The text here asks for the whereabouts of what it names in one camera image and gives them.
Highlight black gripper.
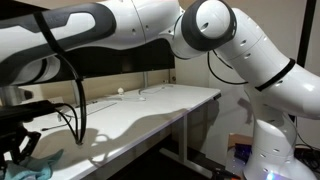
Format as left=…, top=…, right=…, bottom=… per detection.
left=0, top=120, right=42, bottom=165

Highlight blue terry towel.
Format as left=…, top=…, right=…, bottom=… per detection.
left=0, top=148, right=65, bottom=180

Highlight white robot base platform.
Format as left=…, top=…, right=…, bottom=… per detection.
left=225, top=146, right=254, bottom=180

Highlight white desk leg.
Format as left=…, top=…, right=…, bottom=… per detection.
left=159, top=114, right=214, bottom=179

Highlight grey monitor stand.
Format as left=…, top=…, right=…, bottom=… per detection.
left=142, top=70, right=150, bottom=88
left=70, top=79, right=83, bottom=106

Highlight white keyboard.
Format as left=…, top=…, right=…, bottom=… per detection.
left=74, top=100, right=118, bottom=117

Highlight small white ball figure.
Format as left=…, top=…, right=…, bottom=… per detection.
left=116, top=87, right=126, bottom=101

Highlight cardboard box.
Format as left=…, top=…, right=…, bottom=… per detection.
left=228, top=133, right=254, bottom=148

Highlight blue electronic device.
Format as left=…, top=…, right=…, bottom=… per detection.
left=234, top=143, right=252, bottom=164

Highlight black vertical pole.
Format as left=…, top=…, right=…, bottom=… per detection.
left=295, top=0, right=318, bottom=68

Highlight black desk cable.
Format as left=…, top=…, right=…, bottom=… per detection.
left=40, top=122, right=71, bottom=132

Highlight white desk cable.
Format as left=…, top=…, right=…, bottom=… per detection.
left=138, top=84, right=175, bottom=95

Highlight black floor cables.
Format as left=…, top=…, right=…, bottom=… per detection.
left=293, top=143, right=320, bottom=174

